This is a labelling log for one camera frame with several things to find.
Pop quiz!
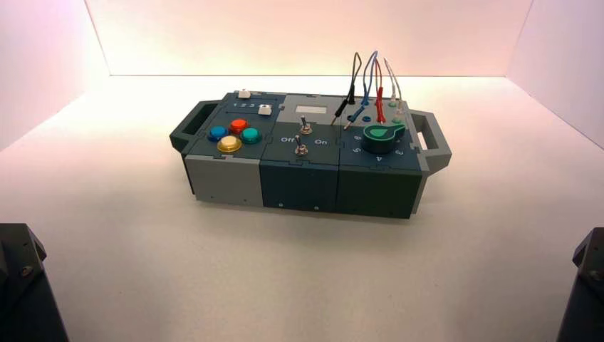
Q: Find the white jumper wire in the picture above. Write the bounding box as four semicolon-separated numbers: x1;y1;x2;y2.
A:
382;57;407;125

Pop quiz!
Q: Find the dark green grey control box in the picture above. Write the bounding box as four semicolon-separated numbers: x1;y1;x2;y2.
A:
169;88;452;220

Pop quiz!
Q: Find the yellow round push button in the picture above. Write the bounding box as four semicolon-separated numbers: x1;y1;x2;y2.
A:
217;135;243;155

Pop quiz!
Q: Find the green rotary knob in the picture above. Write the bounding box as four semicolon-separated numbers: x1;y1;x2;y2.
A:
362;123;407;156

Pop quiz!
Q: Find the black jumper wire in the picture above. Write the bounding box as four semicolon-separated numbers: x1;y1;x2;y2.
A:
330;51;363;127

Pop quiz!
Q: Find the blue jumper wire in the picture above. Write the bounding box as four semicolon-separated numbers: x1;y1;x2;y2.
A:
343;50;380;130

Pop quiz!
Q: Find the red jumper wire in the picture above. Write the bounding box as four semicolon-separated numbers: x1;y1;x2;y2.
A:
373;58;388;125

